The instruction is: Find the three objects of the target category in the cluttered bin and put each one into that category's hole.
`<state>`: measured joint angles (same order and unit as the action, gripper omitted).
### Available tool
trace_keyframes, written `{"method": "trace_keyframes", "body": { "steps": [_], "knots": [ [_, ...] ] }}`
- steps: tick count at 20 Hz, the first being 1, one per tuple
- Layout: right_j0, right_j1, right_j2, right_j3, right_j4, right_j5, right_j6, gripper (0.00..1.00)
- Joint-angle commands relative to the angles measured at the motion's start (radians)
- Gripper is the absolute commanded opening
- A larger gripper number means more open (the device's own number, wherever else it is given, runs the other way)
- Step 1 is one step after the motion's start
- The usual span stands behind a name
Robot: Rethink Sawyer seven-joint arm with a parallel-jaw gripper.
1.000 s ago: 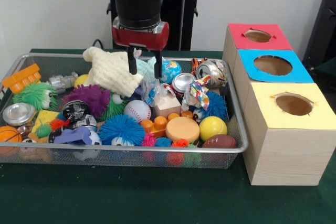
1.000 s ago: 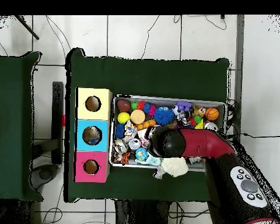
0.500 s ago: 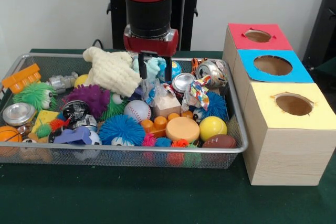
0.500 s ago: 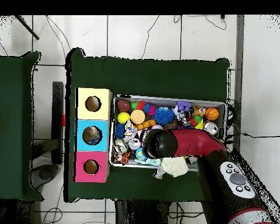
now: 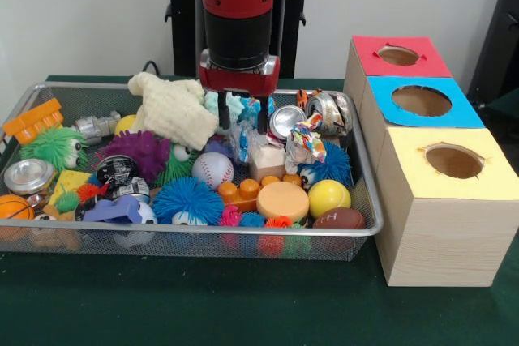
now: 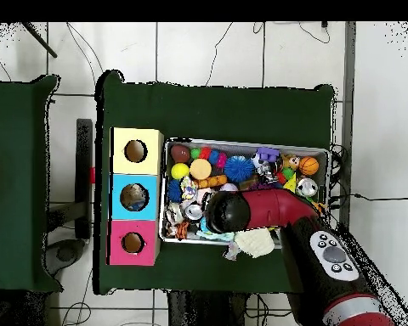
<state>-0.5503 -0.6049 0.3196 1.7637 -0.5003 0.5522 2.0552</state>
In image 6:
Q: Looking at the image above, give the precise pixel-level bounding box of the light blue knitted cloth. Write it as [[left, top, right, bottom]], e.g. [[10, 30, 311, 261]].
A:
[[196, 216, 235, 243]]

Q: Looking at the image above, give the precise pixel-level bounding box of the cream knitted cloth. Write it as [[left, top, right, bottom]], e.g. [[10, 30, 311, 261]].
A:
[[233, 228, 275, 259]]

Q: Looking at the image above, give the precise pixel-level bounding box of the shallow clear mesh bin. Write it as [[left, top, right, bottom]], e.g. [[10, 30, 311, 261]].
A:
[[158, 137, 331, 252]]

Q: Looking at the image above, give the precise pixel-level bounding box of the yellow ball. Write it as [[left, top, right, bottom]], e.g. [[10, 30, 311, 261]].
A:
[[170, 162, 190, 180]]

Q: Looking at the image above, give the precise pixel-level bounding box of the small blue spiky ball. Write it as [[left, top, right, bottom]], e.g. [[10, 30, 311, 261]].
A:
[[167, 179, 184, 204]]

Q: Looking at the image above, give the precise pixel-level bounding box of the brown toy football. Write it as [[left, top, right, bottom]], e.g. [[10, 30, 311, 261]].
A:
[[169, 144, 192, 164]]

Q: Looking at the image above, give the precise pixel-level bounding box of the large blue spiky ball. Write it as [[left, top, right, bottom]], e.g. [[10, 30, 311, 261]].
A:
[[223, 155, 256, 183]]

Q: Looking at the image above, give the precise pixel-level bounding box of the purple plastic block toy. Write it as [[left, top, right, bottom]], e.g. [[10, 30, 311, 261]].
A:
[[254, 147, 281, 163]]

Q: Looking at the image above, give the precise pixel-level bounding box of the orange toy basketball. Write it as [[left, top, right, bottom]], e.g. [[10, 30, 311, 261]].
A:
[[298, 155, 320, 176]]

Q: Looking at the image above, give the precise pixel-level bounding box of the black panel stand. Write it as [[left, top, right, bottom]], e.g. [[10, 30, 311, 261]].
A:
[[75, 117, 94, 240]]

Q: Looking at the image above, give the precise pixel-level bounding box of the dark green side table cloth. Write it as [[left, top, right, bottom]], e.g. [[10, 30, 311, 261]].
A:
[[0, 75, 63, 294]]

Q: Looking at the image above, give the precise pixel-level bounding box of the black tripod leg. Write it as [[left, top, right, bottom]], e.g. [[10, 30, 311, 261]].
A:
[[20, 21, 59, 59]]

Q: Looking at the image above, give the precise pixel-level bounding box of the black cable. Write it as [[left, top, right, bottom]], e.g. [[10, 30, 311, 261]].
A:
[[329, 192, 408, 202]]

